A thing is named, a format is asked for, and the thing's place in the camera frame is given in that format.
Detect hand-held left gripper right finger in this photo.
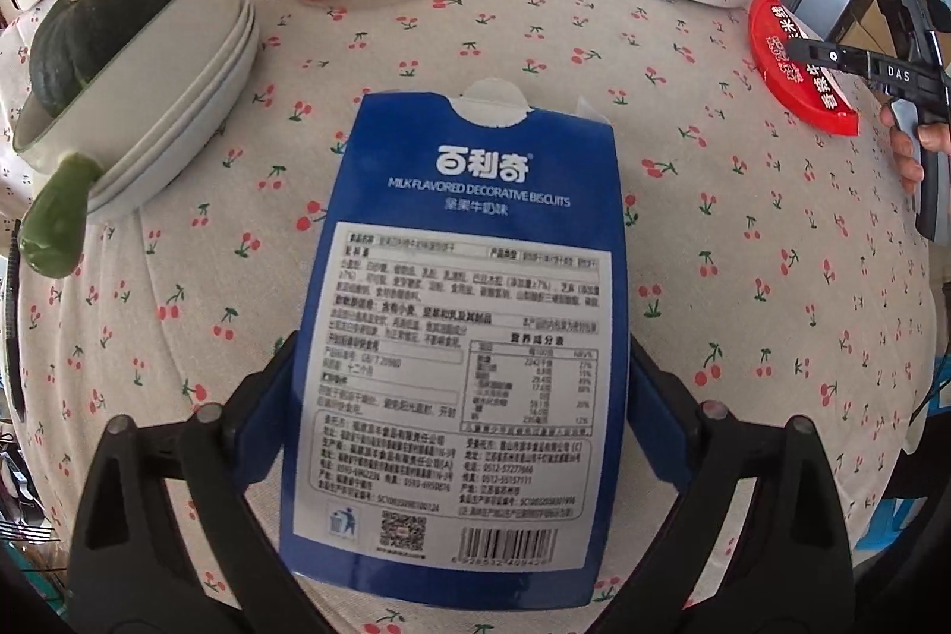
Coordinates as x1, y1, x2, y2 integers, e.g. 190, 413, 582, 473
628, 333, 881, 634

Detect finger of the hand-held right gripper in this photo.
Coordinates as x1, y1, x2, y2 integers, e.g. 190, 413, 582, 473
788, 38, 948, 94

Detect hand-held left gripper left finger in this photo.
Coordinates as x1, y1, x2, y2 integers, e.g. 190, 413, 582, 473
67, 329, 320, 634

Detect blue biscuit box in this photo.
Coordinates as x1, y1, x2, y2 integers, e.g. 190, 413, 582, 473
278, 77, 634, 607

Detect person's right hand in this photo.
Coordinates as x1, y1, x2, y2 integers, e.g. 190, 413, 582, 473
880, 100, 951, 198

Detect red instant food bowl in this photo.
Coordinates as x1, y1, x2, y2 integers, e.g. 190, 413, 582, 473
747, 0, 861, 139

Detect cherry print tablecloth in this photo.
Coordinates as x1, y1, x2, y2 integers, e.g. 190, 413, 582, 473
0, 0, 941, 634

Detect green pepper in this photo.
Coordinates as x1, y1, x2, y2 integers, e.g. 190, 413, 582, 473
18, 153, 106, 279

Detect stack of grey bowls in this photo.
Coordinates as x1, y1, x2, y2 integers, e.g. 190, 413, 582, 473
15, 0, 261, 216

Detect dark green squash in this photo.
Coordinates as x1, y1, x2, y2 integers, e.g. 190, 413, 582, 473
30, 0, 196, 119

